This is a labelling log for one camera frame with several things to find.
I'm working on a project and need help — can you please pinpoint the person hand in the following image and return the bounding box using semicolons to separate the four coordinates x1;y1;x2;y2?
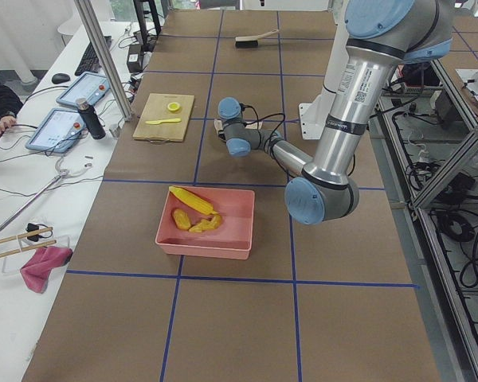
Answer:
0;115;17;137

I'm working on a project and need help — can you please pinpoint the toy potato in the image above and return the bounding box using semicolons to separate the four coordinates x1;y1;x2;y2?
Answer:
171;209;192;231

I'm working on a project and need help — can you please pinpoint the yellow toy corn cob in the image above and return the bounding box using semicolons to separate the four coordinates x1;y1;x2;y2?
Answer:
169;185;217;216

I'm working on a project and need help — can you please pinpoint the beige plastic dustpan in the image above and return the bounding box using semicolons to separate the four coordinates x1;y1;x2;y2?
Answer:
214;119;263;142

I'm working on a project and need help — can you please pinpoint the toy ginger root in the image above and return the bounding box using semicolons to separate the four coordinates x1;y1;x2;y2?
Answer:
189;214;222;233

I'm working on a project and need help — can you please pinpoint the beige hand brush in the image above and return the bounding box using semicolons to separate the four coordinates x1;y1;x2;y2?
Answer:
234;29;279;49

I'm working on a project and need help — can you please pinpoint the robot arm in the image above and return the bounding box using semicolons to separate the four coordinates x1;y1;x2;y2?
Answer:
218;1;454;224

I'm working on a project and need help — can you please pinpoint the pink plastic bin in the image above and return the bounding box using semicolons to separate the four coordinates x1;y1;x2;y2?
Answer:
155;186;255;259

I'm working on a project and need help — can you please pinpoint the lower teach pendant tablet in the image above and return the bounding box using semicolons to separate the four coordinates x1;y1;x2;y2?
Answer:
25;108;86;154

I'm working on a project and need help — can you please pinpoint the teach pendant tablet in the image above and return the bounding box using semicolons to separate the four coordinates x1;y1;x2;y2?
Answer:
56;72;110;108
25;108;86;154

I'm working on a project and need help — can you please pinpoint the black computer mouse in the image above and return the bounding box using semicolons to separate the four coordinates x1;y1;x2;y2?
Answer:
51;73;71;85

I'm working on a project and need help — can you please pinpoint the metal rod tool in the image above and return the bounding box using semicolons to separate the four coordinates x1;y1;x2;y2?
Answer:
0;156;93;232

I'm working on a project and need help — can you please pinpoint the black water bottle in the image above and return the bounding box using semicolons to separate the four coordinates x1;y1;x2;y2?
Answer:
76;98;106;140

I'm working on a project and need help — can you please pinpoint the upper teach pendant tablet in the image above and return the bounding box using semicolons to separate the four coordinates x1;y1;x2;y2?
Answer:
56;72;110;108

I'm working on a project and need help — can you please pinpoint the black keyboard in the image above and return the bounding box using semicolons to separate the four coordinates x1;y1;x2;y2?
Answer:
74;42;100;76

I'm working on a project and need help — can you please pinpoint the wooden chopstick pair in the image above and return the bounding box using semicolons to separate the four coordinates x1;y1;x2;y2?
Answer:
0;227;57;259

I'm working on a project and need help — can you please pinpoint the wooden cutting board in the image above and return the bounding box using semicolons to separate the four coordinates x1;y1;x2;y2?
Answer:
132;93;194;142

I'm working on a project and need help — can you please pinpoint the pink cloth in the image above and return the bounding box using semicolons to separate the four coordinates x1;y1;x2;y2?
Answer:
20;246;73;294

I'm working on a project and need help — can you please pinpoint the yellow plastic knife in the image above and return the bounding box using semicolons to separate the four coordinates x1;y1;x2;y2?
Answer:
145;118;182;126

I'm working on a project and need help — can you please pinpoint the yellow lemon slice toy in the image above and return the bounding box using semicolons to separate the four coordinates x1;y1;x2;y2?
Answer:
167;102;182;112

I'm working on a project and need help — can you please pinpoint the aluminium frame post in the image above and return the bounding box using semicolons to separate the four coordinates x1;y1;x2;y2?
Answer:
74;0;133;122

